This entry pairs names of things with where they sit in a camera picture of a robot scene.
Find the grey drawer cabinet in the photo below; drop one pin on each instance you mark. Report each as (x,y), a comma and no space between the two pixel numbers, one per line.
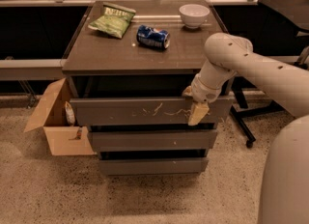
(101,67)

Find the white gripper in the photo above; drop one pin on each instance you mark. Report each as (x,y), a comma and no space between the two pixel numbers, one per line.
(205,92)

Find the grey drawer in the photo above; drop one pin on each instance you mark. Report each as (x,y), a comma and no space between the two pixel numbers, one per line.
(153,166)
(152,141)
(131,111)

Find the white ceramic bowl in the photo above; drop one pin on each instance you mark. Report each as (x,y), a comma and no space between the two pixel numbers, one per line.
(193,15)

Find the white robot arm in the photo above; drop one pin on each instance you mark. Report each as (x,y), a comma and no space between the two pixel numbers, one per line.
(284,197)

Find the black rolling table stand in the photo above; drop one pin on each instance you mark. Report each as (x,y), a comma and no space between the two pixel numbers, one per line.
(270,51)

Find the open cardboard box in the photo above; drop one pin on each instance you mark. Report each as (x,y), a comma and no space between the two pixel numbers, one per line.
(50,116)

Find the grey top drawer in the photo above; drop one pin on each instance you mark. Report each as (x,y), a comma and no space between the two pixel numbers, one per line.
(131,111)

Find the white wrapper in box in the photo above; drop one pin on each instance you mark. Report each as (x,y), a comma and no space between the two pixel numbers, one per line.
(69,114)

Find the grey middle drawer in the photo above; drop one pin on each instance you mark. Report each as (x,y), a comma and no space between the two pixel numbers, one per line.
(152,141)

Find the green chip bag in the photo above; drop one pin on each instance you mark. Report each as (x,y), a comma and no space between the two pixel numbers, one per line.
(114,20)

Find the grey bottom drawer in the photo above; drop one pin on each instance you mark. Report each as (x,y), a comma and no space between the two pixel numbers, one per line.
(153,166)

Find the crushed blue soda can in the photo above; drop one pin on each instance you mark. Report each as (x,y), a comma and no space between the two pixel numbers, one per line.
(152,37)

